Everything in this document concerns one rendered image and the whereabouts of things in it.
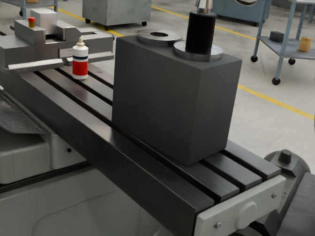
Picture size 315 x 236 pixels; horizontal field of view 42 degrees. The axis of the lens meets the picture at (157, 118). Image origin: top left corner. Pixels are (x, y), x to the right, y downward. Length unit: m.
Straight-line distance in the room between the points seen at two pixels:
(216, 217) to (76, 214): 0.60
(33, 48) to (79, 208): 0.46
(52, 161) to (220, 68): 0.51
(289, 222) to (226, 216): 0.64
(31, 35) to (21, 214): 0.47
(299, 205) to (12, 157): 0.89
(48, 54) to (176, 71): 0.56
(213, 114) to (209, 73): 0.09
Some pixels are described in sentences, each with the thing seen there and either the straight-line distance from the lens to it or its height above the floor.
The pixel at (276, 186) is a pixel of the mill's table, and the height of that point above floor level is 0.92.
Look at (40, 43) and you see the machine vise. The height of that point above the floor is 1.01.
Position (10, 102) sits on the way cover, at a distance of 1.17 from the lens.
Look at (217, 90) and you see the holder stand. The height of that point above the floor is 1.08.
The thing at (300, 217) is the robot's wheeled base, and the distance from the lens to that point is 1.37.
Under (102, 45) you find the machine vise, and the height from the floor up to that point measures 0.98.
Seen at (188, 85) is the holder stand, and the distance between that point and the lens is 0.71.
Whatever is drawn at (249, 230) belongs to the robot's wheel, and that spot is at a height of 0.60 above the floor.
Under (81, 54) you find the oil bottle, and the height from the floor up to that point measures 1.01.
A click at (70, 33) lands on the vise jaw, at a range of 1.22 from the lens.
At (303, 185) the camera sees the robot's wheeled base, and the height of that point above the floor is 0.57.
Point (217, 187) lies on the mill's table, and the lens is 0.72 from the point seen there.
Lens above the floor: 1.33
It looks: 25 degrees down
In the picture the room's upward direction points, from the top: 6 degrees clockwise
